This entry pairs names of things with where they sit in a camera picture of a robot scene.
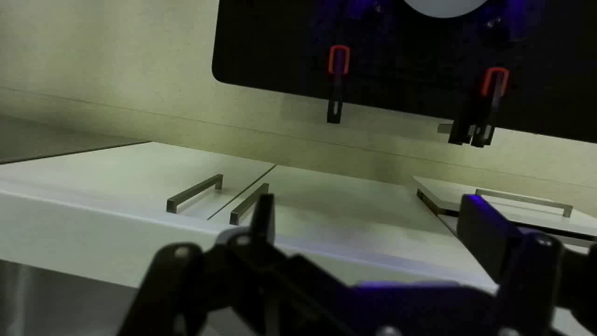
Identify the red-handled clamp left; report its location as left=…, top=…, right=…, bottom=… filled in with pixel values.
left=327, top=46, right=351, bottom=124

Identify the metal cabinet handle left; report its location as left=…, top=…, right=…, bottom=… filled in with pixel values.
left=167, top=174, right=225, bottom=214

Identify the metal cabinet handle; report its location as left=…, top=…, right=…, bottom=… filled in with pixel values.
left=230, top=184, right=269, bottom=227
left=167, top=174, right=225, bottom=214

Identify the red-handled clamp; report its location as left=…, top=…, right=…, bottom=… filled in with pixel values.
left=327, top=46, right=351, bottom=124
left=448, top=66, right=510, bottom=148

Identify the white cabinet drawer front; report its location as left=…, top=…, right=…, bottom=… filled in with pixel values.
left=415, top=178, right=597, bottom=238

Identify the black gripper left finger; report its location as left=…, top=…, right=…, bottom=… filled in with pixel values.
left=118, top=195, right=350, bottom=336

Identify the white lower cabinet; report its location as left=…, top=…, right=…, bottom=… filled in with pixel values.
left=0, top=143, right=495, bottom=290

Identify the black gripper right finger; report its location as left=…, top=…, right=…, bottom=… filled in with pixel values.
left=458, top=195, right=597, bottom=336

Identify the red-handled clamp right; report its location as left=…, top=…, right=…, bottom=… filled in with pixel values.
left=448, top=66, right=510, bottom=148

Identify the metal cabinet handle right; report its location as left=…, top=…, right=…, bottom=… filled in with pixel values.
left=230, top=184, right=269, bottom=227

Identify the metal drawer handle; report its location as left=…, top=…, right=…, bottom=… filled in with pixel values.
left=476, top=189, right=575, bottom=219

